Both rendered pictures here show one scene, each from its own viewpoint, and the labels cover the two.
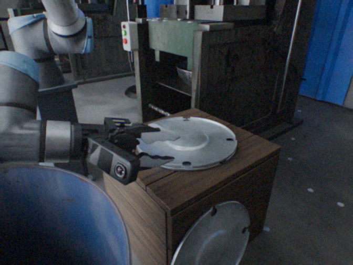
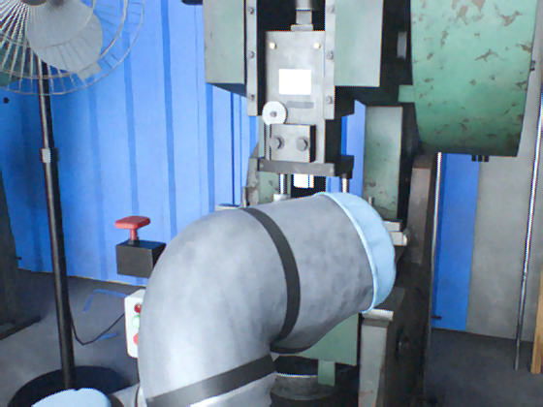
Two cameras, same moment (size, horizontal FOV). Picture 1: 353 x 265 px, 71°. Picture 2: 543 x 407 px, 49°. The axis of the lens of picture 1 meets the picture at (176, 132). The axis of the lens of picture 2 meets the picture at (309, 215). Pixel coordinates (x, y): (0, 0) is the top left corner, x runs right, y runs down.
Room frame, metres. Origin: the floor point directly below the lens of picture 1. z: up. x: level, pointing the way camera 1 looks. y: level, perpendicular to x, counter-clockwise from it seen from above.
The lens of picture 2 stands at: (0.21, 0.60, 1.08)
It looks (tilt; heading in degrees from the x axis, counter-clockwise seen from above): 14 degrees down; 326
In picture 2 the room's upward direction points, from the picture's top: 1 degrees clockwise
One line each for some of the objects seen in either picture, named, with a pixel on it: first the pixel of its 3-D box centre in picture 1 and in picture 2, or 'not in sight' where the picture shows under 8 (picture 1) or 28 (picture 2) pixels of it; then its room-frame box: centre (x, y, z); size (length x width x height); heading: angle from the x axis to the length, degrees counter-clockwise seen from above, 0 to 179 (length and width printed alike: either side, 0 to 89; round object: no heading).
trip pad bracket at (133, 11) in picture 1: (138, 22); (143, 280); (1.48, 0.21, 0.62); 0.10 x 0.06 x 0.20; 38
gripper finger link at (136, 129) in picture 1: (138, 135); not in sight; (0.43, 0.07, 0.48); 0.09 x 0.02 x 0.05; 113
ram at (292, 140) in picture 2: not in sight; (301, 94); (1.35, -0.13, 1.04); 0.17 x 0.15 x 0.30; 128
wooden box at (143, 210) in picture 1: (185, 187); not in sight; (0.64, -0.03, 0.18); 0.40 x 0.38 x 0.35; 128
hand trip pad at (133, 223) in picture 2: not in sight; (133, 234); (1.49, 0.22, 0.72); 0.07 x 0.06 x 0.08; 128
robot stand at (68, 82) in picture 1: (56, 136); not in sight; (0.91, 0.50, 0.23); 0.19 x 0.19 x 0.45; 42
